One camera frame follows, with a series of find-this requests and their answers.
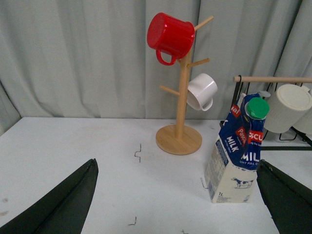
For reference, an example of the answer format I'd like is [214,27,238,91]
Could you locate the black wire mug rack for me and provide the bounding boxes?
[232,75,312,151]

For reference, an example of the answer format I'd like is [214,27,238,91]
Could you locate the wooden mug tree stand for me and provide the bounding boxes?
[156,16,215,156]

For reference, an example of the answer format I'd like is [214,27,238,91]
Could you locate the white enamel mug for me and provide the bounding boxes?
[187,73,218,111]

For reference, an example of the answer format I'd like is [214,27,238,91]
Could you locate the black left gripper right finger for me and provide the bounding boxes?
[256,160,312,234]

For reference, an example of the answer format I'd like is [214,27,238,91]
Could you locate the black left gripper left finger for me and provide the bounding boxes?
[0,159,98,234]

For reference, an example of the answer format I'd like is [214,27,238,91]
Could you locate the grey fabric curtain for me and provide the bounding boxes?
[0,0,312,133]

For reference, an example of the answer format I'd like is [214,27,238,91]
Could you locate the cream ribbed ceramic mug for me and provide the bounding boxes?
[264,84,312,134]

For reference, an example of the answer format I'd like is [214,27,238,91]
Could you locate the red enamel mug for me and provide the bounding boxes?
[147,12,195,66]

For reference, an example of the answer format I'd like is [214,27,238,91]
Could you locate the blue white milk carton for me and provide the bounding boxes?
[205,94,270,203]

